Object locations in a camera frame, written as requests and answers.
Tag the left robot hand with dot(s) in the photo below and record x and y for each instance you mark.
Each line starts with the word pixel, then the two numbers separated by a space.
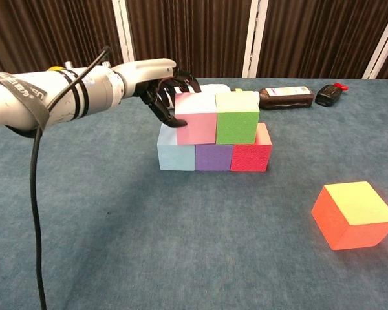
pixel 142 74

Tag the pink foam cube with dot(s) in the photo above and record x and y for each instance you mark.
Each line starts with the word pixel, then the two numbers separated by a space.
pixel 197 129

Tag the light blue foam cube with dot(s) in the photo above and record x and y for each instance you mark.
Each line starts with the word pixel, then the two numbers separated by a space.
pixel 176 158

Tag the green foam cube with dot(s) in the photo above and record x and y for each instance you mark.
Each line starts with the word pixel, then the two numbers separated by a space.
pixel 236 129

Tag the purple foam cube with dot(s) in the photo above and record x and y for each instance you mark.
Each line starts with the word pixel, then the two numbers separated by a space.
pixel 213 158

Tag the red foam cube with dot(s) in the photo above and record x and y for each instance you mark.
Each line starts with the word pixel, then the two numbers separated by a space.
pixel 250 158

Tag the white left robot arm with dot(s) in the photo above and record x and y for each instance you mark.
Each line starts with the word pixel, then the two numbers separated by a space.
pixel 6 109

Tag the white labelled drink bottle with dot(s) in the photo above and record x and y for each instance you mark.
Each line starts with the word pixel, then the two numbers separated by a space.
pixel 216 88

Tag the yellow tape roll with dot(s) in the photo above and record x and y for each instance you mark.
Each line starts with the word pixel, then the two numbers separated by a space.
pixel 55 68

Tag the brown medicine bottle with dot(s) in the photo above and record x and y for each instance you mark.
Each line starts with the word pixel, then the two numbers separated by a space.
pixel 284 100

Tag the teal felt table mat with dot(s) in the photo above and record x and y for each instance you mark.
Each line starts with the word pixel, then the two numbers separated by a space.
pixel 181 242

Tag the small black bottle red cap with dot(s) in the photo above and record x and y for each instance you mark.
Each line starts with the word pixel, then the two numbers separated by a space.
pixel 326 97

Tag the orange foam cube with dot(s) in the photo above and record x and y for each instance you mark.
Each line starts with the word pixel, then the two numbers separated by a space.
pixel 349 219

